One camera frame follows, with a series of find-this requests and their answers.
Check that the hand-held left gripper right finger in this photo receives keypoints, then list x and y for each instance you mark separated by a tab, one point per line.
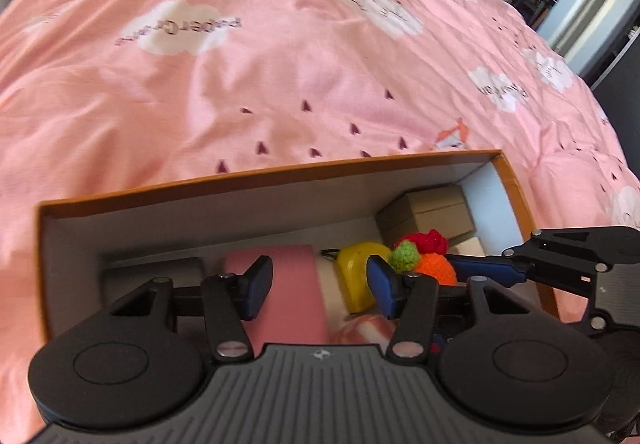
382	286

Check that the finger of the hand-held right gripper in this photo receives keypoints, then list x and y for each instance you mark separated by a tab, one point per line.
570	281
485	269

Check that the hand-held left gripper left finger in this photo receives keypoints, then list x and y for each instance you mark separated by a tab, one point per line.
257	289

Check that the cream white long box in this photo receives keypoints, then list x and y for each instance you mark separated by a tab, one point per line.
470	246

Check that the yellow plastic tool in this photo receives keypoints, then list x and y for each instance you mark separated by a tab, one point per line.
355	274

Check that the pink rectangular case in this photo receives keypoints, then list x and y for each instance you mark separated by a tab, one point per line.
295	294

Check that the knitted red orange green toy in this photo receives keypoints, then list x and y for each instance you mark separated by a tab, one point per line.
435	269

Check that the white black plush toy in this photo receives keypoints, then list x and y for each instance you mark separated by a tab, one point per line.
360	331

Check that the small tan gift box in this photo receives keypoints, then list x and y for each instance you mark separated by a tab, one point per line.
425	214

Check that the orange cardboard box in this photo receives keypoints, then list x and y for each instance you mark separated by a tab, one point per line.
200	214

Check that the pink printed blanket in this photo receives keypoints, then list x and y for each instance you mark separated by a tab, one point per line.
250	74

